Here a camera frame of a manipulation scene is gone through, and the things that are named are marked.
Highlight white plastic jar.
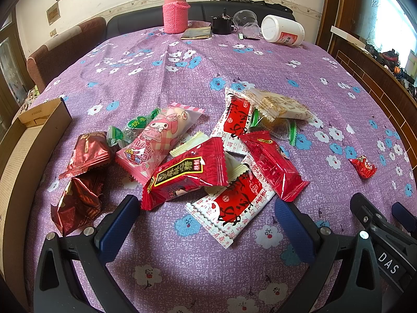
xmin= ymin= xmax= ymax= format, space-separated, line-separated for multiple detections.
xmin=261 ymin=15 xmax=305 ymax=47

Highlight red long snack packet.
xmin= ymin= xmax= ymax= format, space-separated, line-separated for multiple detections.
xmin=238 ymin=131 xmax=309 ymax=202

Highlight green white candy packet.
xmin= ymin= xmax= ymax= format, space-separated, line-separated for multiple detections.
xmin=107 ymin=107 xmax=161 ymax=148

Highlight beige cracker packet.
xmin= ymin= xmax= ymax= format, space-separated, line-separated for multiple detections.
xmin=242 ymin=88 xmax=314 ymax=122

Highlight black small container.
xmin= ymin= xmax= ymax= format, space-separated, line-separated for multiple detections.
xmin=211 ymin=8 xmax=235 ymax=35

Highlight pink cartoon snack packet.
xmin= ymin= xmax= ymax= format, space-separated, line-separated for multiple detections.
xmin=115 ymin=103 xmax=204 ymax=185

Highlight green clear egg packet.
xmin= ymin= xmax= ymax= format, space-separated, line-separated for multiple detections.
xmin=250 ymin=109 xmax=297 ymax=146

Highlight white red snack packet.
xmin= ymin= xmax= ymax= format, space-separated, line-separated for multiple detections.
xmin=185 ymin=165 xmax=275 ymax=249
xmin=210 ymin=88 xmax=254 ymax=155

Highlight purple floral tablecloth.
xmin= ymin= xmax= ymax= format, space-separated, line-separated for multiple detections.
xmin=24 ymin=22 xmax=417 ymax=313

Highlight red black-label snack packet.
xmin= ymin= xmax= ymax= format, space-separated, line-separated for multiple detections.
xmin=141 ymin=137 xmax=228 ymax=210

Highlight cardboard box tray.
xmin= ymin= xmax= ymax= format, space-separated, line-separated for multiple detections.
xmin=1 ymin=98 xmax=72 ymax=309

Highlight clear plastic cup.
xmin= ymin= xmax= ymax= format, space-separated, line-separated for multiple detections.
xmin=232 ymin=9 xmax=261 ymax=39

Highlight dark flat packet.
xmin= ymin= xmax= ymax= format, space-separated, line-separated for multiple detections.
xmin=180 ymin=26 xmax=212 ymax=40

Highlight wooden cabinet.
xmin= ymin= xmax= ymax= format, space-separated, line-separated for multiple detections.
xmin=316 ymin=0 xmax=416 ymax=172

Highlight brown armchair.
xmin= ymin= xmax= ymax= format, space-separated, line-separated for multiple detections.
xmin=26 ymin=17 xmax=106 ymax=93

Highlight black sofa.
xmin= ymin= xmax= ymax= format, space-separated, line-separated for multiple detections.
xmin=106 ymin=1 xmax=295 ymax=39

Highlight small red candy packet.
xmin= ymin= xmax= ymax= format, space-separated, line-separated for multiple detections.
xmin=349 ymin=155 xmax=377 ymax=179

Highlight dark red foil packet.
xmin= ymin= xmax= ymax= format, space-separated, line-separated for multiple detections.
xmin=50 ymin=170 xmax=105 ymax=237
xmin=59 ymin=131 xmax=114 ymax=179

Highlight pink sleeved thermos bottle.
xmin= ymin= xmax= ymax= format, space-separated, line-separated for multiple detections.
xmin=163 ymin=0 xmax=190 ymax=34

